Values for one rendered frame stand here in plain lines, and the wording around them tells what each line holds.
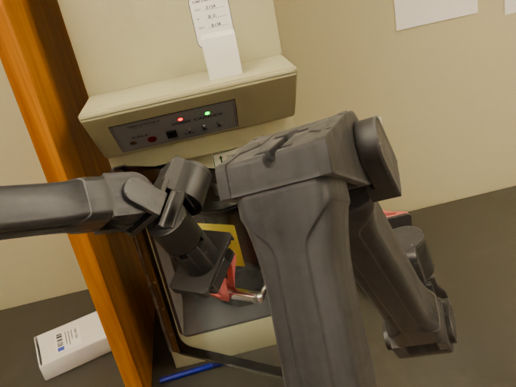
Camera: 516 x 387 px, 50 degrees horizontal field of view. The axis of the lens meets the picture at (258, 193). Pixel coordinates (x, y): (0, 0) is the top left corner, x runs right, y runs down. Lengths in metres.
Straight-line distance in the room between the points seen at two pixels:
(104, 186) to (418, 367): 0.66
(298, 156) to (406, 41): 1.15
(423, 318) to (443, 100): 0.96
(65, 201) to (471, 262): 0.95
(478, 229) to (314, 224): 1.16
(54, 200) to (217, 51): 0.32
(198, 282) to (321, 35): 0.79
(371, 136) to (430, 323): 0.32
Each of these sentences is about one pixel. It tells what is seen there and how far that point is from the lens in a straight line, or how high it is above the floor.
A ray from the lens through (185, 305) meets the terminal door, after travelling 1.02.
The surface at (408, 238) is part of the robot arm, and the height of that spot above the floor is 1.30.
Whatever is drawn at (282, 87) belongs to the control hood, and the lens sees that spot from 0.84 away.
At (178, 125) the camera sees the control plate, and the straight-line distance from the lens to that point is 0.87.
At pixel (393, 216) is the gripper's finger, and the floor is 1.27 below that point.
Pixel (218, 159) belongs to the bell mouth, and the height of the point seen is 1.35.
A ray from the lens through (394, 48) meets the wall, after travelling 1.45.
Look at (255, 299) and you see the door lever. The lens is 0.84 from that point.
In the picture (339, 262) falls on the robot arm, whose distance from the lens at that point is 0.34.
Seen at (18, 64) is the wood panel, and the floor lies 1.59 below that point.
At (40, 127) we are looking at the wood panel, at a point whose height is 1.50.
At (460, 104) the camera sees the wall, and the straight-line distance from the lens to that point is 1.56.
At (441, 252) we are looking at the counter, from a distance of 1.39.
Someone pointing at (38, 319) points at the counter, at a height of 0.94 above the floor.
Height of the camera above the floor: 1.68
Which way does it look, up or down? 24 degrees down
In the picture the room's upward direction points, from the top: 12 degrees counter-clockwise
